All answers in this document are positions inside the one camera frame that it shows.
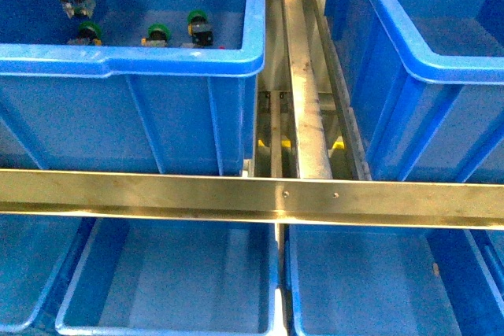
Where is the metal shelf front rail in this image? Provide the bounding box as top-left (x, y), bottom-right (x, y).
top-left (1, 169), bottom-right (503, 230)

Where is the green push button right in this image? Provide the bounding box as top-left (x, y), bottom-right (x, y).
top-left (180, 9), bottom-right (213, 48)

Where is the blue lower-shelf bin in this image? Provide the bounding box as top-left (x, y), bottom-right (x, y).
top-left (286, 225), bottom-right (503, 335)
top-left (1, 215), bottom-right (95, 335)
top-left (55, 219), bottom-right (278, 335)

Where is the black switch contact block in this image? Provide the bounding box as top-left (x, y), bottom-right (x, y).
top-left (60, 0), bottom-right (96, 19)

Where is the blue lower-shelf bin far left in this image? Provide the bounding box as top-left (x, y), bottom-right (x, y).
top-left (1, 215), bottom-right (95, 335)

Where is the green push button left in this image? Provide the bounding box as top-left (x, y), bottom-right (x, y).
top-left (67, 21), bottom-right (102, 46)

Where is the green push button middle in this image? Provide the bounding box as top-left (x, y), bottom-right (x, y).
top-left (141, 23), bottom-right (172, 48)

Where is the green push button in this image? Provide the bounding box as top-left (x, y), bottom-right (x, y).
top-left (141, 23), bottom-right (172, 48)
top-left (67, 21), bottom-right (102, 46)
top-left (180, 9), bottom-right (213, 48)

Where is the metal divider rail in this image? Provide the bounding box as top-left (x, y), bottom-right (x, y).
top-left (282, 0), bottom-right (332, 179)

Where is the blue plastic bin with buttons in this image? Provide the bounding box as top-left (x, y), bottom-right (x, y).
top-left (1, 0), bottom-right (265, 175)

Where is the blue plastic bin, empty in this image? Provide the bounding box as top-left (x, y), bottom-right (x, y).
top-left (325, 0), bottom-right (503, 183)

